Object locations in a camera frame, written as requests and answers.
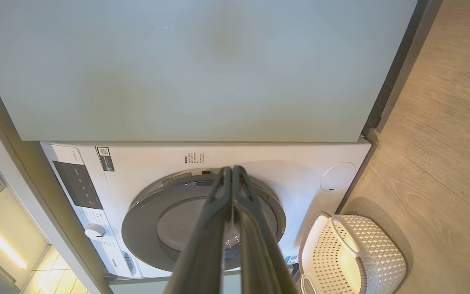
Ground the white perforated laundry basket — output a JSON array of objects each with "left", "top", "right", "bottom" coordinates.
[{"left": 298, "top": 212, "right": 407, "bottom": 294}]

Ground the large pale green cabinet panel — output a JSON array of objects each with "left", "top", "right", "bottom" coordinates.
[{"left": 0, "top": 0, "right": 419, "bottom": 143}]

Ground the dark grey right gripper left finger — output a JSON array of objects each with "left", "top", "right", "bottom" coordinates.
[{"left": 164, "top": 165, "right": 233, "bottom": 294}]

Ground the dark washing machine display panel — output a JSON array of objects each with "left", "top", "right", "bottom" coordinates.
[{"left": 53, "top": 160, "right": 104, "bottom": 210}]

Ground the black QR sticker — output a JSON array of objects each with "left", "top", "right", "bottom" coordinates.
[{"left": 97, "top": 147, "right": 115, "bottom": 172}]

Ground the white washing machine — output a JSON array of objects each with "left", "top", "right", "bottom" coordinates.
[{"left": 40, "top": 139, "right": 372, "bottom": 280}]

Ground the round white filter cover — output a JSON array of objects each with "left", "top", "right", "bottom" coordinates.
[{"left": 320, "top": 162, "right": 357, "bottom": 192}]

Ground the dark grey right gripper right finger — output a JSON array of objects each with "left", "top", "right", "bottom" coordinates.
[{"left": 232, "top": 165, "right": 299, "bottom": 294}]

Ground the white washing machine control knob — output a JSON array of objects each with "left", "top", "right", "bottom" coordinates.
[{"left": 84, "top": 223, "right": 106, "bottom": 240}]

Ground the washing machine door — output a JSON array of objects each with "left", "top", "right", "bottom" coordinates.
[{"left": 122, "top": 174, "right": 287, "bottom": 272}]

